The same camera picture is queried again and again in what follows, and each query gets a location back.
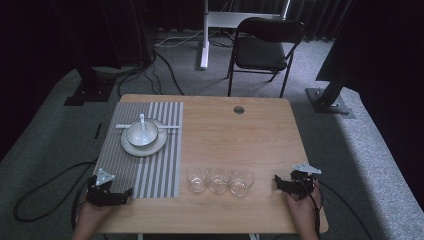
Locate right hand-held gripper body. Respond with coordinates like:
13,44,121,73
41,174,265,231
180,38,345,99
284,162,323,201

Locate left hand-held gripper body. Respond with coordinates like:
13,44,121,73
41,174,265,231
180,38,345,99
86,168,118,208

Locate person's left hand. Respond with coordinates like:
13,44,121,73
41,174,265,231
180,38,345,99
74,199,114,235

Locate person's right hand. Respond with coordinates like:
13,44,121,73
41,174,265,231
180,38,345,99
285,180,324,235

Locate grey striped placemat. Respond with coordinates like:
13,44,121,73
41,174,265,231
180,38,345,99
93,101,185,200

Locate clear drinking glass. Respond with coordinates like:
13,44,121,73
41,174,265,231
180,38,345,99
185,165,209,194
208,167,232,195
229,169,255,198

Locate white round plate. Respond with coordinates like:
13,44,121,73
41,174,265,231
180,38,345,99
120,118,169,158

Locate white bowl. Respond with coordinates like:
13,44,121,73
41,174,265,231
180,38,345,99
126,120,160,148

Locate white ceramic spoon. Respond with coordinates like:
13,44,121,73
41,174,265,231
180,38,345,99
135,113,152,146

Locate black metal stand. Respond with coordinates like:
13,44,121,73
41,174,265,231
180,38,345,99
49,0,117,107
305,65,356,120

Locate black folding chair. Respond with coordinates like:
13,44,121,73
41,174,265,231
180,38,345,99
226,17,306,99

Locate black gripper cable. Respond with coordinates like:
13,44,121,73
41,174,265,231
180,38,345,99
311,179,374,240
13,160,99,223

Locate black floor cables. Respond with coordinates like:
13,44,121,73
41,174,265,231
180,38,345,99
117,49,185,98

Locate white floor cable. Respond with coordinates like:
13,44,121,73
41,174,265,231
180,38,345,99
153,28,205,48

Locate white desk frame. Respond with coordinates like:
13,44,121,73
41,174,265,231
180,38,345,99
199,0,292,71

